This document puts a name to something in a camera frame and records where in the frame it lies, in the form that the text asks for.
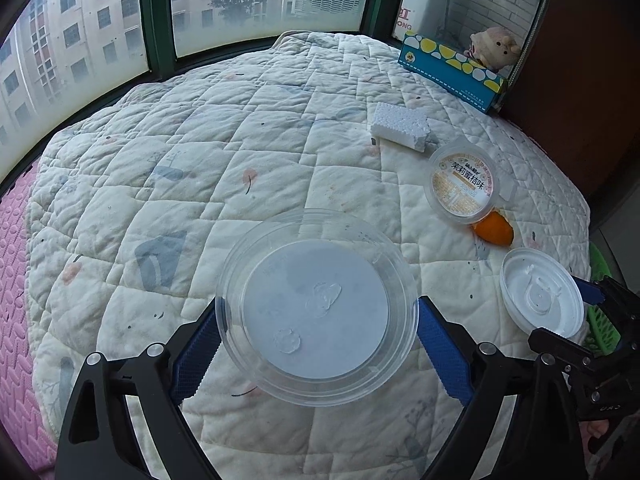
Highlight beige plush toy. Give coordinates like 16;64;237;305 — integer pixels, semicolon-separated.
464;26;522;72

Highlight pink foam floor mat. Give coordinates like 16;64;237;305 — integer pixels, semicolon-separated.
0;160;61;471

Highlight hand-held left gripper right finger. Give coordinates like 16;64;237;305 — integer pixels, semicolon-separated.
417;296;588;480

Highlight dark green window frame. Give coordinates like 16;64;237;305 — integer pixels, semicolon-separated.
0;0;551;196

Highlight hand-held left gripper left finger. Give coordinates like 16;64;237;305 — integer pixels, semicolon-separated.
54;305;223;480

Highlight labelled plastic jelly cup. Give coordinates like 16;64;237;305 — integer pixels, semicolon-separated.
424;141;518;222

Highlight clear round plastic container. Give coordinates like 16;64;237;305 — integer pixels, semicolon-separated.
216;208;420;407

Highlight white plastic lid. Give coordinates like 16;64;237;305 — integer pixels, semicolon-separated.
500;248;586;338

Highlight green plastic basket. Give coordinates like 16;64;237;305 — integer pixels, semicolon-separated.
587;244;626;357

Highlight blue spotted tissue box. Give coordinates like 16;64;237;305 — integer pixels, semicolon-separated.
398;31;506;113

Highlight beige apartment building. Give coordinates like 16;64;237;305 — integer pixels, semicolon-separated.
0;0;301;171

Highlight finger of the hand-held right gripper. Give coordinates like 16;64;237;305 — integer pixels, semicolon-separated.
529;327;596;362
574;275;640;323

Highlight white foam block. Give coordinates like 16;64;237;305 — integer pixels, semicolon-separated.
370;102;432;152

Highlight brown wooden wardrobe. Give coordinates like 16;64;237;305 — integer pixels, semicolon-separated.
500;0;640;221

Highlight white quilted mattress pad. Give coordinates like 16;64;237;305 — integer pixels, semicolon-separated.
25;31;593;480

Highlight orange peel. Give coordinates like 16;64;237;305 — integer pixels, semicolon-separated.
474;211;515;247

